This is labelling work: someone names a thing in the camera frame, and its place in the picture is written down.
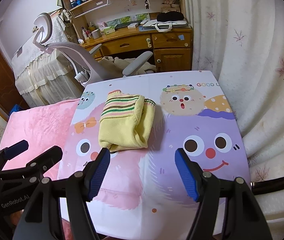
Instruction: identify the pink quilted blanket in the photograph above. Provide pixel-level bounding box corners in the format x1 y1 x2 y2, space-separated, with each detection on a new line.
0 99 79 170

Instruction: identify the white leaf print curtain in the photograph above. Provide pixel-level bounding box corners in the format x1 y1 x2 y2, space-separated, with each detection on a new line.
181 0 284 240

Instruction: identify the white ergonomic office chair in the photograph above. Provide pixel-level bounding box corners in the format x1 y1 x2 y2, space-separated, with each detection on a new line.
32 12 153 87

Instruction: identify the yellow striped knit cardigan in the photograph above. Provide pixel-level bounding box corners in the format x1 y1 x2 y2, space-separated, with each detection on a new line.
98 90 156 152

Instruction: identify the white tote bag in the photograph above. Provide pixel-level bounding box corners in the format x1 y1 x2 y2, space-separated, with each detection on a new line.
143 20 188 33

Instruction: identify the brown wooden door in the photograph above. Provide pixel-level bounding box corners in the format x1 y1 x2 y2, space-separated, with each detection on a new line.
0 51 30 114

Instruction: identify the cream lace covered furniture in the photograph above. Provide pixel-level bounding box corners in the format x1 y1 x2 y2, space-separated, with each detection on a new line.
11 15 85 108

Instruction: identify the wooden bookshelf hutch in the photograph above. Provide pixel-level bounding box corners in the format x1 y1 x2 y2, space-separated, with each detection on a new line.
63 0 184 41

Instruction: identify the wooden desk with drawers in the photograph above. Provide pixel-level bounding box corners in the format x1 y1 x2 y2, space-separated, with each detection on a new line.
82 27 193 72

